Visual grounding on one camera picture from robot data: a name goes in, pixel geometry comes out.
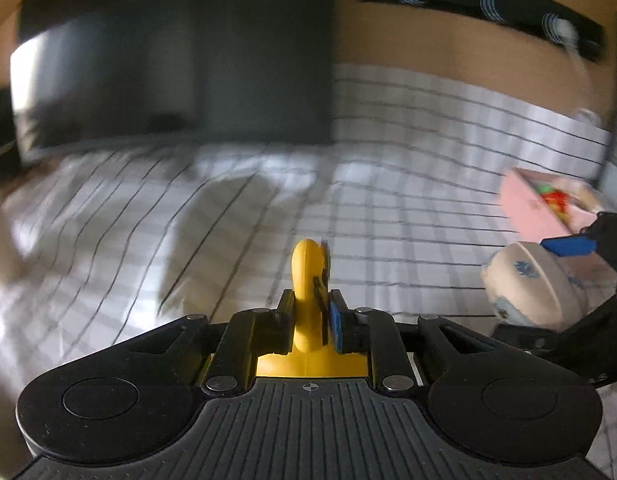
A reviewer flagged beige round pouch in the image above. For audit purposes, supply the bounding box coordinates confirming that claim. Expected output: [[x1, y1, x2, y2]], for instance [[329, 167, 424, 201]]
[[480, 242, 589, 332]]

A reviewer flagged white checkered tablecloth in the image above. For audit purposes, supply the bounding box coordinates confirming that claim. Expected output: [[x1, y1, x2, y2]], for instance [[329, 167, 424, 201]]
[[0, 62, 617, 480]]

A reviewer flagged white power cable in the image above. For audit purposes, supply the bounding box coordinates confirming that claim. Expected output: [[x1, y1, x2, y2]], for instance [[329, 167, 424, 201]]
[[553, 16, 605, 129]]

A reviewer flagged pink cardboard box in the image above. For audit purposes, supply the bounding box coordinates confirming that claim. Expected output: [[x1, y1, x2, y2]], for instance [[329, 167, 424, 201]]
[[497, 167, 617, 273]]

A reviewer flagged yellow plastic toy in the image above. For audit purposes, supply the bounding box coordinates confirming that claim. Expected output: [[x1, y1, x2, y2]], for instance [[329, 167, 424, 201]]
[[256, 238, 368, 378]]

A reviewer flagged black power strip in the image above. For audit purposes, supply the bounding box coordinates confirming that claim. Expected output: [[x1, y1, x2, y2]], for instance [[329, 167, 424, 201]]
[[357, 0, 607, 64]]

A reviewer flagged red strawberry plush toy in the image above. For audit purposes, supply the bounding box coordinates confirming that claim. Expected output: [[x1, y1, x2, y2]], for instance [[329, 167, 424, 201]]
[[535, 183, 570, 224]]

